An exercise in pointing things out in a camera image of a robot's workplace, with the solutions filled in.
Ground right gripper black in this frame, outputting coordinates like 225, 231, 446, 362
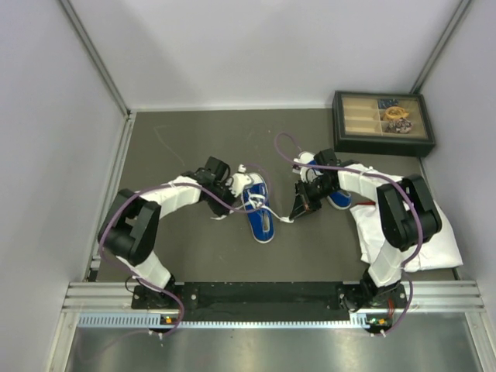
290, 177, 339, 220

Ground blue sneaker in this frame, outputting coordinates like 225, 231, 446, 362
292, 151, 352, 210
241, 173, 274, 243

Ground white shoelace of sneaker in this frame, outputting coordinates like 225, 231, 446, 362
212, 194, 294, 224

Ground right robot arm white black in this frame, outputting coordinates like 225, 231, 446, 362
290, 149, 443, 311

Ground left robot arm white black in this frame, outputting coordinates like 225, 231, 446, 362
97, 157, 239, 308

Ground black compartment display box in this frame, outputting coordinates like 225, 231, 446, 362
332, 91, 436, 157

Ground floral item in box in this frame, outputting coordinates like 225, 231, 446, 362
384, 118, 414, 134

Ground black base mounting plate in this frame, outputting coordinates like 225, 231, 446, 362
130, 281, 410, 322

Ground yellow item in box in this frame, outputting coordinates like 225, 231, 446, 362
384, 106, 409, 120

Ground blue patterned item in box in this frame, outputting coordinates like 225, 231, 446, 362
377, 98, 399, 110

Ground white folded shirt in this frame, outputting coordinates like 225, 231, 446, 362
350, 166, 464, 274

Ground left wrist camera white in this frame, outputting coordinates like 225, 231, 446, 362
229, 164, 254, 196

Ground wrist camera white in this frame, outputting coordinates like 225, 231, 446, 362
229, 164, 254, 196
292, 156, 313, 175

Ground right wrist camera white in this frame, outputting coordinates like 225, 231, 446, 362
292, 156, 313, 175

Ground grey slotted cable duct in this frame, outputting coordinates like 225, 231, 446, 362
78, 313, 378, 329

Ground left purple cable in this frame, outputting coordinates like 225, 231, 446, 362
98, 162, 272, 342

